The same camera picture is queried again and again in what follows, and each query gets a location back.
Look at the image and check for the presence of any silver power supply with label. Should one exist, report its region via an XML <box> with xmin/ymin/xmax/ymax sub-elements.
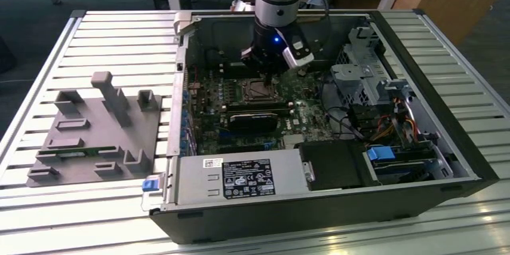
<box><xmin>174</xmin><ymin>155</ymin><xmax>312</xmax><ymax>207</ymax></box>

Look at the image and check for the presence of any green RAM stick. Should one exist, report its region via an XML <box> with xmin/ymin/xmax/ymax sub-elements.
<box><xmin>59</xmin><ymin>146</ymin><xmax>119</xmax><ymax>158</ymax></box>

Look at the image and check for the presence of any black PC case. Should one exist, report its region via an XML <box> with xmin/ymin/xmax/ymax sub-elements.
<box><xmin>147</xmin><ymin>8</ymin><xmax>501</xmax><ymax>245</ymax></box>

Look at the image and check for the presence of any silver chipset heat sink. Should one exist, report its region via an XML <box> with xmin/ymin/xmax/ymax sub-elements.
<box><xmin>283</xmin><ymin>134</ymin><xmax>303</xmax><ymax>149</ymax></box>

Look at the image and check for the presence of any black RAM slot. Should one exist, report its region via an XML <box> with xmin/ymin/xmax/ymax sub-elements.
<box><xmin>223</xmin><ymin>103</ymin><xmax>290</xmax><ymax>110</ymax></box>
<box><xmin>226</xmin><ymin>107</ymin><xmax>291</xmax><ymax>115</ymax></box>

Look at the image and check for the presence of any black plastic shroud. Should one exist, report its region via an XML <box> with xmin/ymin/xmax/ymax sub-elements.
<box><xmin>298</xmin><ymin>140</ymin><xmax>378</xmax><ymax>192</ymax></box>

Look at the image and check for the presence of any CPU socket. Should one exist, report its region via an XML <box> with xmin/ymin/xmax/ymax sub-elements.
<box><xmin>236</xmin><ymin>77</ymin><xmax>286</xmax><ymax>102</ymax></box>

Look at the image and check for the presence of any black graphics card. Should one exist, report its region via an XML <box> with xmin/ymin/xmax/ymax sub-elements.
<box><xmin>227</xmin><ymin>112</ymin><xmax>279</xmax><ymax>134</ymax></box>

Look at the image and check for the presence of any metal wire locking lever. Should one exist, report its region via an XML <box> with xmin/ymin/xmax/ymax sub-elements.
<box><xmin>242</xmin><ymin>96</ymin><xmax>286</xmax><ymax>102</ymax></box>

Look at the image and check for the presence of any blue case latch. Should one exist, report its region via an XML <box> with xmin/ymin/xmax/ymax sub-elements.
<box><xmin>142</xmin><ymin>177</ymin><xmax>166</xmax><ymax>192</ymax></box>

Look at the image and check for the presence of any silver topped CPU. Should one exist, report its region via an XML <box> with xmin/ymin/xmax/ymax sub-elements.
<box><xmin>248</xmin><ymin>83</ymin><xmax>272</xmax><ymax>97</ymax></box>

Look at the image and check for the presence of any blue disk carrier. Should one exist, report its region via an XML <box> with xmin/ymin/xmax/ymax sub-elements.
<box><xmin>367</xmin><ymin>146</ymin><xmax>397</xmax><ymax>162</ymax></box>

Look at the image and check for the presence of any green motherboard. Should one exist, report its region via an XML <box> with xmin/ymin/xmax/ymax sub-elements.
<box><xmin>184</xmin><ymin>60</ymin><xmax>339</xmax><ymax>156</ymax></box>

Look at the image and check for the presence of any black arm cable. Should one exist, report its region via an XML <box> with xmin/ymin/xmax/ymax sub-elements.
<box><xmin>304</xmin><ymin>0</ymin><xmax>332</xmax><ymax>56</ymax></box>

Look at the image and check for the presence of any grey parts rack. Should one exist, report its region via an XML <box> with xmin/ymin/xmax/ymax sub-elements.
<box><xmin>24</xmin><ymin>71</ymin><xmax>164</xmax><ymax>189</ymax></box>

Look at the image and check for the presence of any silver drive cage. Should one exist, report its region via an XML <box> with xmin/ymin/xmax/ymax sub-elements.
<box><xmin>330</xmin><ymin>26</ymin><xmax>411</xmax><ymax>106</ymax></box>

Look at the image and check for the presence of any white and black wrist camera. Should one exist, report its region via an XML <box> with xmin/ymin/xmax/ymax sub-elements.
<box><xmin>282</xmin><ymin>34</ymin><xmax>315</xmax><ymax>68</ymax></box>

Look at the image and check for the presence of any coloured power wire bundle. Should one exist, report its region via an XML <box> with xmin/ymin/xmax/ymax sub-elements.
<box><xmin>374</xmin><ymin>96</ymin><xmax>422</xmax><ymax>144</ymax></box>

